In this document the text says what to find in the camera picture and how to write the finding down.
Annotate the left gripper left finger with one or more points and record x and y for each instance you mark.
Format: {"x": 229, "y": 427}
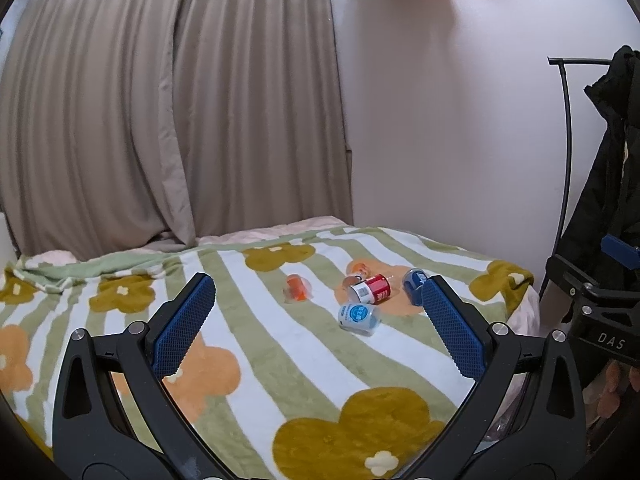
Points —
{"x": 113, "y": 417}

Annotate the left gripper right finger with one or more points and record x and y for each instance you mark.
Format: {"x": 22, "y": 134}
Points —
{"x": 524, "y": 417}

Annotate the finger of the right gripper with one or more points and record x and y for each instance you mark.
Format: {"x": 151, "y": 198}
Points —
{"x": 617, "y": 249}

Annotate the red label plastic cup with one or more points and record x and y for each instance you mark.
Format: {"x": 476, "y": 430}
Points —
{"x": 373, "y": 290}

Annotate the dark blue label plastic cup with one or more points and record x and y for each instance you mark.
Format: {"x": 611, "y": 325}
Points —
{"x": 412, "y": 284}

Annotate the light blue label plastic cup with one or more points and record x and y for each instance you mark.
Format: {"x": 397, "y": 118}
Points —
{"x": 361, "y": 319}

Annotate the small orange plastic cup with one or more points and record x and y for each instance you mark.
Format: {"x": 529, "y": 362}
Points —
{"x": 297, "y": 288}

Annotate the orange label clear plastic cup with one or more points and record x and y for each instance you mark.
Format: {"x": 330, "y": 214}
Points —
{"x": 360, "y": 270}

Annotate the black hanging jacket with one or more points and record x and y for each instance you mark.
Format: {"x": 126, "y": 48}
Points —
{"x": 609, "y": 203}

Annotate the black clothes rack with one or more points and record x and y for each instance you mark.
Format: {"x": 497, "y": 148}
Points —
{"x": 561, "y": 63}

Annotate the floral striped blanket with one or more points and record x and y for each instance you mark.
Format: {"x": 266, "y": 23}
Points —
{"x": 277, "y": 389}

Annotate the beige curtain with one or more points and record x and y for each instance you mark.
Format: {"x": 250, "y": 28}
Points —
{"x": 129, "y": 123}

